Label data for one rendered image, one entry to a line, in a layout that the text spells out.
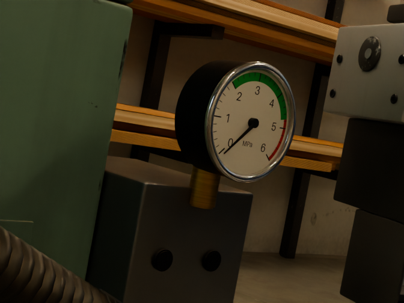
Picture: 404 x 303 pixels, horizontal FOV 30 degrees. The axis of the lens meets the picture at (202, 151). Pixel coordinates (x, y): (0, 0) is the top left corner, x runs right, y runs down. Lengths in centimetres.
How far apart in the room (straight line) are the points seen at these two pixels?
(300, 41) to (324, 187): 117
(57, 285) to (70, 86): 14
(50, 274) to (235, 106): 15
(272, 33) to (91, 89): 265
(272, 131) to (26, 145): 13
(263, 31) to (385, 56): 230
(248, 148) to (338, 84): 40
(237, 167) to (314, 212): 369
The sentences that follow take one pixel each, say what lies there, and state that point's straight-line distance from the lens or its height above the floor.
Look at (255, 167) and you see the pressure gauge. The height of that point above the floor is 64.
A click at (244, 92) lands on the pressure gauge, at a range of 38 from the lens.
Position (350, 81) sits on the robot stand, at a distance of 76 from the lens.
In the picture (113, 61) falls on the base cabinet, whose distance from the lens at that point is 41.
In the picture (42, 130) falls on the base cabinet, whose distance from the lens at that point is 39.
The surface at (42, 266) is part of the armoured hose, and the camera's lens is 27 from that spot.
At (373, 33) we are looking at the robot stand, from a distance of 75.
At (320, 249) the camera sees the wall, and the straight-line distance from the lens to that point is 417.
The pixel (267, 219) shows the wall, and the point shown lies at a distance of 386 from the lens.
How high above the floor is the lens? 66
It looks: 3 degrees down
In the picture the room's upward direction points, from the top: 11 degrees clockwise
